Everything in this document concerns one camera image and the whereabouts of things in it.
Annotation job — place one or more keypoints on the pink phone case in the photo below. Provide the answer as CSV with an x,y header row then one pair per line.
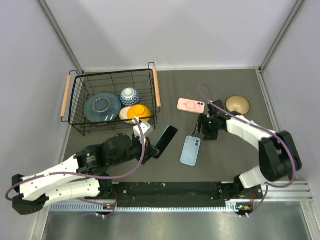
x,y
191,106

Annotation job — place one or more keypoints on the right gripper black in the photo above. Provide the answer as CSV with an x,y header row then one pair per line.
x,y
202,120

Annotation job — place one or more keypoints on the blue white patterned bowl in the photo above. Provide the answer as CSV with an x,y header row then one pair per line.
x,y
129,97

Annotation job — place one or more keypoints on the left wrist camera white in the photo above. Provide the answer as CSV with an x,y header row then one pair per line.
x,y
146,129

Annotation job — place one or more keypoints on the wooden basket handle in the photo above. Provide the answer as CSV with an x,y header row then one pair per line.
x,y
156,87
65,96

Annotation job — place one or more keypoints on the black wire basket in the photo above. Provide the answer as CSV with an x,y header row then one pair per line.
x,y
85,85

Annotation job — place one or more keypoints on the teal smartphone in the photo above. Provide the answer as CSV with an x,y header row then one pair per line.
x,y
165,140

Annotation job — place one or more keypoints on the white slotted cable duct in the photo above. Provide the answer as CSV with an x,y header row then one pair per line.
x,y
85,207

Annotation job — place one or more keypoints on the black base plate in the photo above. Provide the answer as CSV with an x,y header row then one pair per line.
x,y
177,194

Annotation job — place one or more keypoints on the right wooden basket handle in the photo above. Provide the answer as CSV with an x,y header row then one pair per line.
x,y
156,87

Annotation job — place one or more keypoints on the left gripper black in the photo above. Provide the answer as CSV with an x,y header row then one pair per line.
x,y
149,151

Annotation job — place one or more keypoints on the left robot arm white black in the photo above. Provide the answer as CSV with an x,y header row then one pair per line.
x,y
83,175

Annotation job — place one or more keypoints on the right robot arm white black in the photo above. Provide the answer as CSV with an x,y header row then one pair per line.
x,y
278,155

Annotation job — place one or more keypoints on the cream white bowl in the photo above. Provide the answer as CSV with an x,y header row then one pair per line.
x,y
123,115

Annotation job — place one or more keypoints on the yellow bowl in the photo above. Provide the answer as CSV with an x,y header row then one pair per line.
x,y
138,112

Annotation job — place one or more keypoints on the left wooden basket handle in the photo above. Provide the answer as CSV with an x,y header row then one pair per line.
x,y
65,96

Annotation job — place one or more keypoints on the gold brown bowl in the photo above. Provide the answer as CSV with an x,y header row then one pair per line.
x,y
238,104

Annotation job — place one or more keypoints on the light blue phone case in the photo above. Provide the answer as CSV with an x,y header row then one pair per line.
x,y
190,151

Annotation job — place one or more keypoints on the dark blue ceramic plate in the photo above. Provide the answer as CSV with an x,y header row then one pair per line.
x,y
102,107

